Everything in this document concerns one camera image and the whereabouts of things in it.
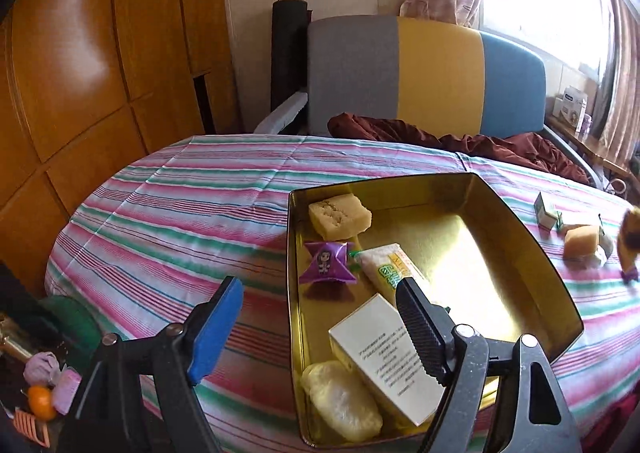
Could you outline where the pink jar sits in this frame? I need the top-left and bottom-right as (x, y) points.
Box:
(580, 114), (592, 136)

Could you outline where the large white plastic bag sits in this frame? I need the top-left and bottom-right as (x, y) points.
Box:
(300, 360), (383, 442)

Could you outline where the yellow sponge block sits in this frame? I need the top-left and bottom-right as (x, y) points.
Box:
(563, 225), (600, 259)
(308, 194), (372, 242)

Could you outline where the wooden desk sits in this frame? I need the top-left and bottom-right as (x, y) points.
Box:
(544, 116), (639, 186)

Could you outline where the maroon blanket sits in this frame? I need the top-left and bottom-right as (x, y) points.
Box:
(328, 113), (593, 185)

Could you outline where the small purple snack packet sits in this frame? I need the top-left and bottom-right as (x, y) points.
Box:
(620, 268), (639, 283)

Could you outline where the small green carton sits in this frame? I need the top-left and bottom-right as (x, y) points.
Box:
(534, 192), (559, 231)

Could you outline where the white appliance box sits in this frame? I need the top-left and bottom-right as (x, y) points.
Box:
(551, 86), (588, 134)

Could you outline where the wooden wardrobe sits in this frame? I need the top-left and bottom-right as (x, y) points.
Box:
(1, 0), (243, 296)

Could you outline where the large white box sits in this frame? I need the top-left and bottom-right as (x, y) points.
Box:
(329, 295), (444, 426)

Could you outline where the orange fruit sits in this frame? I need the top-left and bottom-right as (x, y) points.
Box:
(27, 386), (58, 421)

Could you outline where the gold tin box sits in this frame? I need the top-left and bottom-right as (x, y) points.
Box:
(286, 173), (584, 452)

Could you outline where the small white plastic bag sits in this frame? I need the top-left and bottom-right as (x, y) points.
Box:
(594, 232), (614, 267)

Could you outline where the tricolour headboard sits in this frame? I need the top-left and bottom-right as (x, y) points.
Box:
(252, 14), (548, 139)

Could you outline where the striped bed sheet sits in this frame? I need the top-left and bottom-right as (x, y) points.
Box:
(44, 134), (628, 452)

